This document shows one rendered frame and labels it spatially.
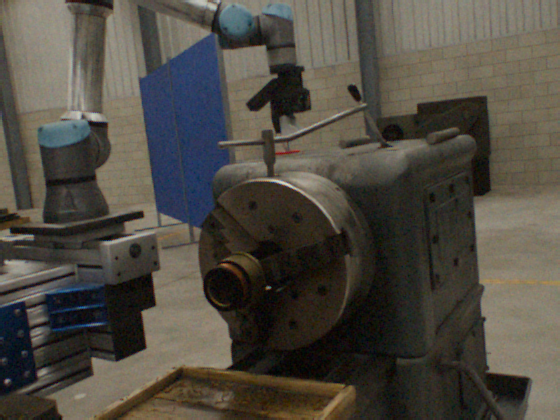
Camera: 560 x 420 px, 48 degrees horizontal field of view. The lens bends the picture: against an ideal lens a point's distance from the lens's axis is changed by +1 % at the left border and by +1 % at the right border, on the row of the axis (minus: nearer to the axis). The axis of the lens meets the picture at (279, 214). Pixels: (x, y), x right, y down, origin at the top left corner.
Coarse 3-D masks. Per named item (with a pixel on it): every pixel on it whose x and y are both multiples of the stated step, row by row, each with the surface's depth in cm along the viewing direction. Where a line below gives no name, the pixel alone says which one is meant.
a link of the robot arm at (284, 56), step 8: (280, 48) 154; (288, 48) 155; (272, 56) 155; (280, 56) 154; (288, 56) 155; (296, 56) 157; (272, 64) 156; (280, 64) 155; (288, 64) 155; (296, 64) 158
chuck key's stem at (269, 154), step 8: (264, 136) 111; (272, 136) 111; (264, 144) 111; (272, 144) 111; (264, 152) 111; (272, 152) 111; (264, 160) 112; (272, 160) 111; (272, 168) 112; (272, 176) 112
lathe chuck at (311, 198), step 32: (256, 192) 109; (288, 192) 106; (320, 192) 108; (256, 224) 111; (288, 224) 107; (320, 224) 104; (352, 224) 108; (256, 256) 116; (352, 256) 105; (288, 288) 109; (320, 288) 106; (352, 288) 105; (224, 320) 118; (288, 320) 111; (320, 320) 107
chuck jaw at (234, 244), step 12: (216, 216) 110; (228, 216) 112; (204, 228) 112; (216, 228) 110; (228, 228) 109; (240, 228) 111; (216, 240) 108; (228, 240) 107; (240, 240) 109; (252, 240) 111; (228, 252) 105; (252, 252) 109
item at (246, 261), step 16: (240, 256) 102; (208, 272) 99; (224, 272) 97; (240, 272) 98; (256, 272) 100; (208, 288) 100; (224, 288) 103; (240, 288) 97; (256, 288) 100; (224, 304) 99; (240, 304) 98
